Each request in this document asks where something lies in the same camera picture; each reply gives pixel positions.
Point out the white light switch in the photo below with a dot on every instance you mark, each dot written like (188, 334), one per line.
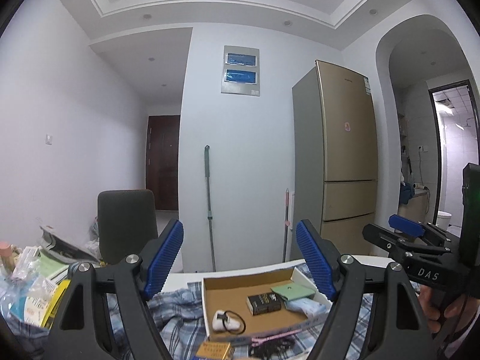
(49, 139)

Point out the open cardboard box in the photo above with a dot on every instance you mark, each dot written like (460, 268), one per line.
(239, 308)

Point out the pink black hair comb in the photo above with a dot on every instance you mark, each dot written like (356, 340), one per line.
(268, 346)

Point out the grey electrical panel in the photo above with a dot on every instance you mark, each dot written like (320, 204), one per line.
(241, 71)

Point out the gold blue packet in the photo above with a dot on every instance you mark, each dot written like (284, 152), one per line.
(210, 350)

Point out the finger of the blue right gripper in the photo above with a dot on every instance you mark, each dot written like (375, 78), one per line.
(408, 229)
(382, 238)

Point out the dark grey chair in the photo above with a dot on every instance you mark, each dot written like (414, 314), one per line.
(126, 222)

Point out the yellow package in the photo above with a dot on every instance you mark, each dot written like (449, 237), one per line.
(51, 311)

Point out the green card sleeve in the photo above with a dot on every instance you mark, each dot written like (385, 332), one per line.
(293, 291)

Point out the small black box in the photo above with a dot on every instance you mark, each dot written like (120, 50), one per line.
(264, 303)

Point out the clutter of plastic bags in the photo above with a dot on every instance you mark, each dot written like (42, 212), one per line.
(39, 269)

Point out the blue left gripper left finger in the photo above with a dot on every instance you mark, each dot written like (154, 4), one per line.
(158, 257)

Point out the light blue tissue pack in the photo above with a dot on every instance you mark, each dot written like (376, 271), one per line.
(306, 306)

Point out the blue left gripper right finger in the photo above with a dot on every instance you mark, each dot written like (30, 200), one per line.
(320, 256)

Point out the dark brown door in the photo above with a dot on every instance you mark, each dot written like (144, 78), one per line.
(161, 163)

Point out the gold refrigerator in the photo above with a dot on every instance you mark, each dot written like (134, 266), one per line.
(336, 163)

